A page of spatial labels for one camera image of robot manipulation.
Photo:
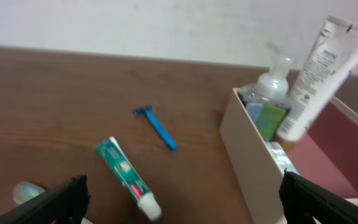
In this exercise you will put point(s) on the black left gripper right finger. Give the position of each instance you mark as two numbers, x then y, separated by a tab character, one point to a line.
305	202

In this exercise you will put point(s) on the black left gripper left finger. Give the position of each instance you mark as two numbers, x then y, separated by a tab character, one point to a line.
66	203

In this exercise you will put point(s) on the green toothbrush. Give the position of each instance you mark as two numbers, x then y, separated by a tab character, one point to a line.
24	191

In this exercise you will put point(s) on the small white green packet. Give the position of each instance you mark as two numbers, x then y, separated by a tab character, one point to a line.
280	157

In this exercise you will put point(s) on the clear foam soap pump bottle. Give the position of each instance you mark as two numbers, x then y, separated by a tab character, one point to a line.
266	100

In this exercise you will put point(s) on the white lotion tube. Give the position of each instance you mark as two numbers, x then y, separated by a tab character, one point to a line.
333	56

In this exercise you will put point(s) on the white box with pink interior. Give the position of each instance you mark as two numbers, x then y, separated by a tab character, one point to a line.
327	156

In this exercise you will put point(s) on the green toothpaste tube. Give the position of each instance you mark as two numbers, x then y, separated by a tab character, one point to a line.
114	157

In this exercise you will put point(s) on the blue disposable razor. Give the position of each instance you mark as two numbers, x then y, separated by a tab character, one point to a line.
154	122

